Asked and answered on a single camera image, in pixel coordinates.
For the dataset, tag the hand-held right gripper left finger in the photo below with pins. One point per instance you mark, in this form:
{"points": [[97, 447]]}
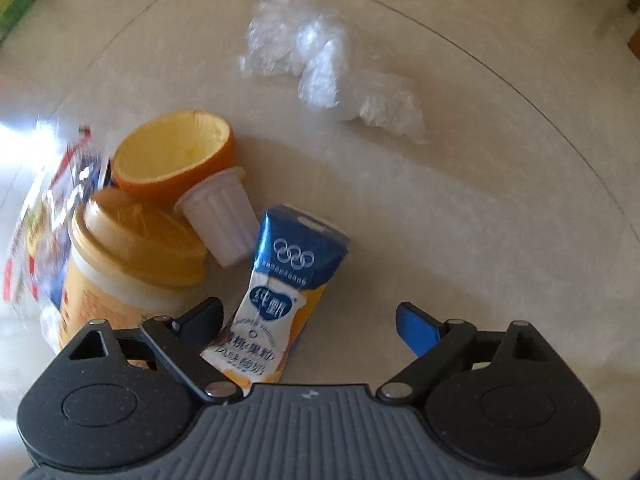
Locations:
{"points": [[200, 321]]}

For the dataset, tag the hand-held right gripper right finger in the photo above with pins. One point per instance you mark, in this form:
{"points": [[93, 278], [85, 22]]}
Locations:
{"points": [[417, 327]]}

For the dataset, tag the blue and white milk carton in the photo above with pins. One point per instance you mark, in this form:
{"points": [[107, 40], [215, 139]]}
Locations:
{"points": [[290, 252]]}

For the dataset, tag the clear plastic wrap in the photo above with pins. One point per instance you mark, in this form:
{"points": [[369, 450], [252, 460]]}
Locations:
{"points": [[320, 67]]}

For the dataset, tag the white ribbed plastic cup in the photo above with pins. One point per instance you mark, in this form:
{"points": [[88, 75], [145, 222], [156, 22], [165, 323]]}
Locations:
{"points": [[220, 220]]}

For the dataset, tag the yellow lidded paper cup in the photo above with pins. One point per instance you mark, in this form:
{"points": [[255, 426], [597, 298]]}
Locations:
{"points": [[105, 280]]}

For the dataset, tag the hollow orange peel half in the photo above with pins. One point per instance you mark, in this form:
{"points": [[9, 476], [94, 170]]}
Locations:
{"points": [[167, 180]]}

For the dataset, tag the clear printed snack bag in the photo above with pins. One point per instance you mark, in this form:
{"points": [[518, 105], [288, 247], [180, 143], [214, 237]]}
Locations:
{"points": [[45, 220]]}

